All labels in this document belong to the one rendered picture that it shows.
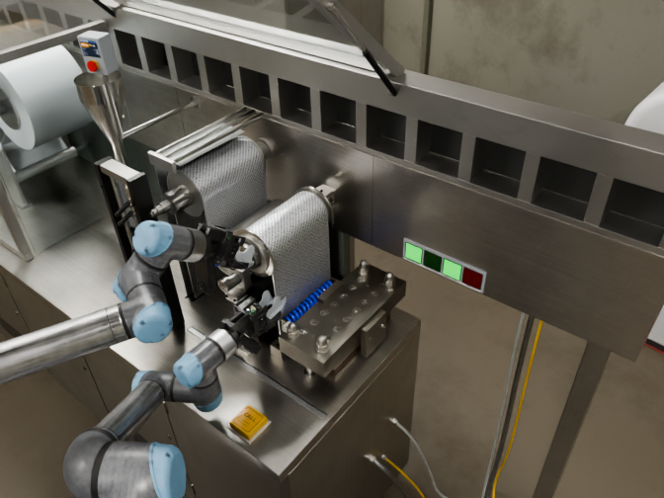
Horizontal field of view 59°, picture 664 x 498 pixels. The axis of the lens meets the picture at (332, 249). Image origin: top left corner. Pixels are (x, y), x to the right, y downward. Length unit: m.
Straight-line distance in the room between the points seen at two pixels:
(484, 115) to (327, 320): 0.71
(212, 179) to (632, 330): 1.10
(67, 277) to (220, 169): 0.80
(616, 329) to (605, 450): 1.37
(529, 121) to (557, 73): 2.35
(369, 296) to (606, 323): 0.64
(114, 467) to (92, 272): 1.12
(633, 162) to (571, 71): 2.36
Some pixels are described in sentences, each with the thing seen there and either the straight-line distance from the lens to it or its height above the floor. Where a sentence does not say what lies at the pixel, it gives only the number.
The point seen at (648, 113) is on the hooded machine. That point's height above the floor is 1.13.
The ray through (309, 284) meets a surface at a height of 1.07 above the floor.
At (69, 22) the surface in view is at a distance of 2.37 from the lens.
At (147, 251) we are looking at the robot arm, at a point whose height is 1.48.
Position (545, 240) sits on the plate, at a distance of 1.42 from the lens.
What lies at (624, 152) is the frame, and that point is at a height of 1.64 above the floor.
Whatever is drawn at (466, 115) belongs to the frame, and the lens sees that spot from 1.37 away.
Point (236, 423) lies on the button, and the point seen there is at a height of 0.92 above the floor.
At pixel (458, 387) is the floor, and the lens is 2.85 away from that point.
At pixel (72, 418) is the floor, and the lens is 2.99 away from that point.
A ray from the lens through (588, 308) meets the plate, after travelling 1.49.
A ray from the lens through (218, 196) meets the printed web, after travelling 1.65.
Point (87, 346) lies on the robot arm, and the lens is 1.22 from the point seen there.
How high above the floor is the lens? 2.21
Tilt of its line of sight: 38 degrees down
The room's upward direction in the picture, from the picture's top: 2 degrees counter-clockwise
